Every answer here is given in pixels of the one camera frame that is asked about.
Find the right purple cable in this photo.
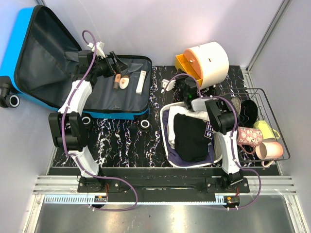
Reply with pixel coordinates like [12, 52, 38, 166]
[170, 74, 262, 211]

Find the black wire dish rack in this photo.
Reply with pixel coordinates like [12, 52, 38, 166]
[220, 88, 291, 161]

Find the white rectangular tube box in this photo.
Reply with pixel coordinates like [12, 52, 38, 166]
[136, 70, 147, 95]

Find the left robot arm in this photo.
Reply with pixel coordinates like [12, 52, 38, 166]
[48, 50, 127, 192]

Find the black cloth garment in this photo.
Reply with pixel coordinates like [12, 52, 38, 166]
[173, 114, 213, 163]

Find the white fluffy towel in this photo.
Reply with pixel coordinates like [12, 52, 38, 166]
[167, 104, 211, 149]

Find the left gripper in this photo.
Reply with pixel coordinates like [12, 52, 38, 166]
[92, 52, 129, 78]

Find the peach gradient mug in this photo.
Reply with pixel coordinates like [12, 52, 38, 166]
[256, 141, 283, 167]

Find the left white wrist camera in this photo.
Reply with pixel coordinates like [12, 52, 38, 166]
[87, 41, 106, 58]

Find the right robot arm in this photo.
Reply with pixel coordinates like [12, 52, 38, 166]
[174, 74, 243, 193]

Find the cream cylindrical drawer box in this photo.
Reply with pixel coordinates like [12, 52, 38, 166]
[174, 42, 229, 89]

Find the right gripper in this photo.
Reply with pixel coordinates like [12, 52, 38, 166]
[170, 68, 188, 99]

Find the pink patterned mug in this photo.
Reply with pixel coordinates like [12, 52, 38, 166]
[237, 127, 263, 154]

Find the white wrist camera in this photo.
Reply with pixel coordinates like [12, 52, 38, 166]
[161, 79, 176, 93]
[87, 41, 106, 58]

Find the black bowl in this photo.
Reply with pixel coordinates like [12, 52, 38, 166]
[240, 100, 258, 128]

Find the white plastic basin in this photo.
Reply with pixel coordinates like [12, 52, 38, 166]
[160, 100, 223, 168]

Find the detached black white wheel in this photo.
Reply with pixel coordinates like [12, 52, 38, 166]
[139, 119, 150, 132]

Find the grey speckled plate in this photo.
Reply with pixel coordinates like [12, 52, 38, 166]
[231, 97, 242, 114]

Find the purple cloth garment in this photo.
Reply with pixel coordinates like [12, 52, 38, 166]
[162, 104, 216, 168]

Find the yellow-green mug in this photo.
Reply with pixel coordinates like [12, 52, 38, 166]
[254, 120, 280, 140]

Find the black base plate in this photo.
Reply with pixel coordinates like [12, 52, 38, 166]
[77, 175, 250, 194]

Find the aluminium rail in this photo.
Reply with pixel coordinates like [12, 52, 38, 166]
[33, 176, 296, 195]

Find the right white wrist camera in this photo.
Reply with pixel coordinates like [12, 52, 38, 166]
[161, 79, 176, 93]

